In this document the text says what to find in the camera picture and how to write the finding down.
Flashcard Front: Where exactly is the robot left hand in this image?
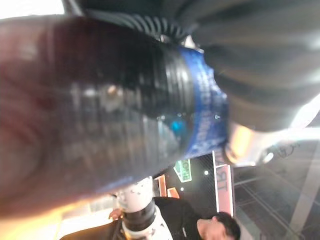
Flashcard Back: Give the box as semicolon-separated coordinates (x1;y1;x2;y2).
82;0;320;166

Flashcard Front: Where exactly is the dark cola bottle blue label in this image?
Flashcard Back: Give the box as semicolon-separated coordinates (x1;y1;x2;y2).
0;15;230;213

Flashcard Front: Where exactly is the black banner with red letters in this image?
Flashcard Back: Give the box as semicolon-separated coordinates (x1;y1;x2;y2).
152;149;236;216

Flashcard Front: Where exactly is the person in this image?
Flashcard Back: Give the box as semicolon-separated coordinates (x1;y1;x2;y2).
108;196;242;240

